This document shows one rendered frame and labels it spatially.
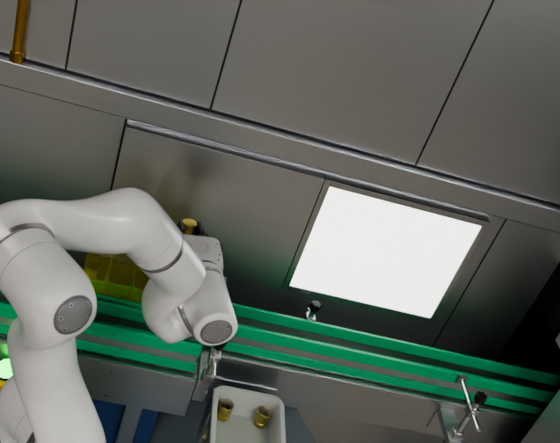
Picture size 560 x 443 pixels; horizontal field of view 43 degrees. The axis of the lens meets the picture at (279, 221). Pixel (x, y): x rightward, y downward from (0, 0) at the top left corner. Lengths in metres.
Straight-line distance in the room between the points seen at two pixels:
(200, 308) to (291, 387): 0.55
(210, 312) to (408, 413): 0.78
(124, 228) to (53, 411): 0.34
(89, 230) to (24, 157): 0.73
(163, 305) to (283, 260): 0.58
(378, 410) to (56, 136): 1.04
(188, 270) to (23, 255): 0.30
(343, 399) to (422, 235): 0.46
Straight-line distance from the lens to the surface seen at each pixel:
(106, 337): 1.63
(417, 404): 1.92
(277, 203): 1.70
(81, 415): 1.24
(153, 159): 1.65
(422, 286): 1.90
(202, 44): 1.56
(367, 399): 1.88
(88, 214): 1.04
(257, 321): 1.80
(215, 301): 1.34
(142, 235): 1.06
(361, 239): 1.78
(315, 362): 1.80
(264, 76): 1.58
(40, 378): 1.15
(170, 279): 1.18
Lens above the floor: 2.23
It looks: 31 degrees down
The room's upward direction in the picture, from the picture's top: 21 degrees clockwise
